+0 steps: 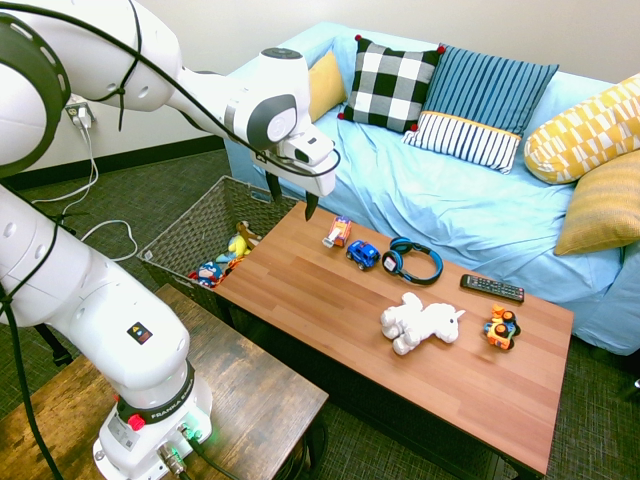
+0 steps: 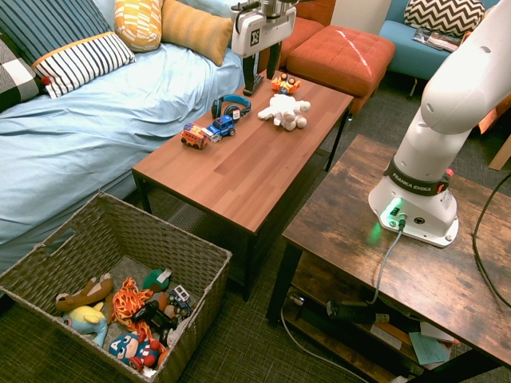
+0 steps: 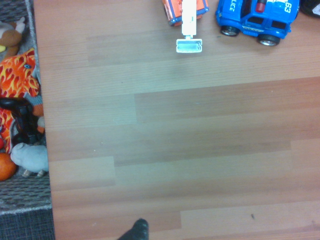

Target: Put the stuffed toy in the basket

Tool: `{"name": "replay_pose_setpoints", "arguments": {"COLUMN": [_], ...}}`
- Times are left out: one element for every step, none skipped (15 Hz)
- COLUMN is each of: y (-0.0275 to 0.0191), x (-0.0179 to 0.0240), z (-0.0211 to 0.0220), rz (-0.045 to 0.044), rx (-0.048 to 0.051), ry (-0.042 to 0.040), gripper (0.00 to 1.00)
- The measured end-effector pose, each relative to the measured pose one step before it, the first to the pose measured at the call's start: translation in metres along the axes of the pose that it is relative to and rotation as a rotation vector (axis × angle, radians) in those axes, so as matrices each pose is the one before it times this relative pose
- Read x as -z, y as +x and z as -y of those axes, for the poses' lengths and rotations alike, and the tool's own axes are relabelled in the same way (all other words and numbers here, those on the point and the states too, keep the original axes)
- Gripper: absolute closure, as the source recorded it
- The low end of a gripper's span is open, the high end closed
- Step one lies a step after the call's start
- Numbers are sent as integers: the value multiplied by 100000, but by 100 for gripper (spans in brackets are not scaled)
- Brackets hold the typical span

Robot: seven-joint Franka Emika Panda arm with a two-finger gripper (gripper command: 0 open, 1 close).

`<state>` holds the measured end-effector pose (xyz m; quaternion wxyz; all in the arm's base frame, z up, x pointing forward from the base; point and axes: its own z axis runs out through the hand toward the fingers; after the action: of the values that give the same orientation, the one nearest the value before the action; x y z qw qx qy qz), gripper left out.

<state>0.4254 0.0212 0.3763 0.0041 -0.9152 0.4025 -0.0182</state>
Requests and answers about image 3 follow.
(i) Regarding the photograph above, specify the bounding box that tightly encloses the blue police toy car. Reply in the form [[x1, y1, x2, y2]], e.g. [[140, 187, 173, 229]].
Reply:
[[214, 0, 301, 47]]

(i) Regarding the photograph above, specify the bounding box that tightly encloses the black plastic toy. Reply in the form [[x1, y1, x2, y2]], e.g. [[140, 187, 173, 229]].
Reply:
[[0, 97, 44, 147]]

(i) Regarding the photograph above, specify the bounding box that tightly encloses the orange toy truck white ladder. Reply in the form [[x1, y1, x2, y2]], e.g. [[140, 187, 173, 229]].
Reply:
[[161, 0, 210, 54]]

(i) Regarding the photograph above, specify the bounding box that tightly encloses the grey wicker basket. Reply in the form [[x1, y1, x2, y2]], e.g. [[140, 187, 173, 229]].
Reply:
[[0, 0, 54, 216]]

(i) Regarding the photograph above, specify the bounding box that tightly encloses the brown and cream dog plush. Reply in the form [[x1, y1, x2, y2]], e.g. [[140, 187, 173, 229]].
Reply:
[[0, 16, 26, 59]]

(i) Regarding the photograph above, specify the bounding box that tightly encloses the orange ball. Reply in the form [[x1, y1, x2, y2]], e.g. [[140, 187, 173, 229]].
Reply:
[[0, 152, 18, 182]]

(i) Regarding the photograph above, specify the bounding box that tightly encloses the orange and grey knitted toy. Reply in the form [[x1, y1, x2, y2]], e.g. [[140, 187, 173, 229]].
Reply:
[[26, 94, 47, 135]]

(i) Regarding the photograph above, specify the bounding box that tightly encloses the dark grey woven fabric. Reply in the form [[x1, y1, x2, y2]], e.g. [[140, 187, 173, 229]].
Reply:
[[0, 208, 56, 240]]

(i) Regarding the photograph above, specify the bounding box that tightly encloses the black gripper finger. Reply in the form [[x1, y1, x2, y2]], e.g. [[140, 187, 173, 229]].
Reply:
[[116, 218, 150, 240]]

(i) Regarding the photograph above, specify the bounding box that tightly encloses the pale grey-blue plush animal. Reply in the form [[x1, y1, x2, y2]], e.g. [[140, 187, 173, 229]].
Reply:
[[9, 142, 50, 179]]

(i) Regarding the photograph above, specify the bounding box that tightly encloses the orange flame pattern plush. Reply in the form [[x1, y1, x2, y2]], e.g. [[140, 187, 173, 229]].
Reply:
[[0, 47, 42, 155]]

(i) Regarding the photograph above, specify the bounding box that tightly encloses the black object with white label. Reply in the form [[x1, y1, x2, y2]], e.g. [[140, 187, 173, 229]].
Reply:
[[299, 0, 320, 18]]

